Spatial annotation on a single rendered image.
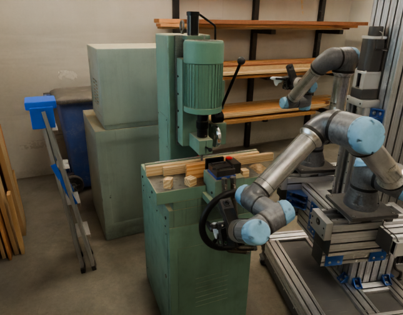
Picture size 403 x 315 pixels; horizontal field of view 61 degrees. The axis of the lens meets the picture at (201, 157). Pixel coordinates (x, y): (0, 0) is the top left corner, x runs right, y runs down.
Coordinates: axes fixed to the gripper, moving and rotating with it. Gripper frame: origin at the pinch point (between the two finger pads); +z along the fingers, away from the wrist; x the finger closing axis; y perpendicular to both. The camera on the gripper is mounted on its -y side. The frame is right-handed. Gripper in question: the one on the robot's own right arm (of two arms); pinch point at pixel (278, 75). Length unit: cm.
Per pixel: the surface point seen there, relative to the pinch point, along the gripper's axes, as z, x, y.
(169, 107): -40, -94, -7
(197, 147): -62, -90, 8
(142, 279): -21, -125, 108
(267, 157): -61, -52, 25
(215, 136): -50, -75, 11
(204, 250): -76, -98, 56
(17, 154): 175, -196, 69
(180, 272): -75, -112, 64
